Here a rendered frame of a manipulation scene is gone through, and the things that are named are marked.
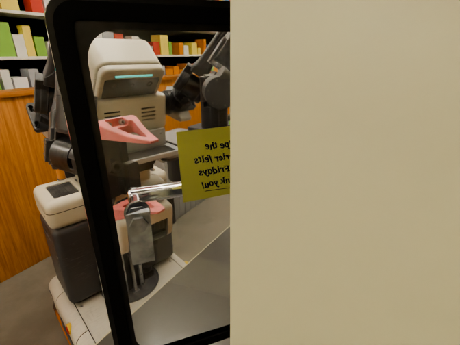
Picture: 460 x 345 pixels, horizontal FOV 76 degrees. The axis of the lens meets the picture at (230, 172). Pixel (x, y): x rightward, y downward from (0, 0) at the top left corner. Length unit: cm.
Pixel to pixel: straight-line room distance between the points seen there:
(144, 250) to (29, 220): 206
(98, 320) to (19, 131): 124
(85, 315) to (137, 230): 129
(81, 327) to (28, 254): 103
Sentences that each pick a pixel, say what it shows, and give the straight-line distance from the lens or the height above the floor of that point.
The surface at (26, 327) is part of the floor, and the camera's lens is 206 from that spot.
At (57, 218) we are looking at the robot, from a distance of 135.
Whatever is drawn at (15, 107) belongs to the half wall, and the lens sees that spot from 218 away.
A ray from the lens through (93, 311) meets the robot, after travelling 157.
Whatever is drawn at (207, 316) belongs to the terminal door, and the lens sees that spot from 42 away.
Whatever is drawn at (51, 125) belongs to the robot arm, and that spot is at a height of 124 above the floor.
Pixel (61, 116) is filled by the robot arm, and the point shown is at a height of 126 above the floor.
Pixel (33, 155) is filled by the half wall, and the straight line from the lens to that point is 225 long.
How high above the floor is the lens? 135
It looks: 22 degrees down
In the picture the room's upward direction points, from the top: straight up
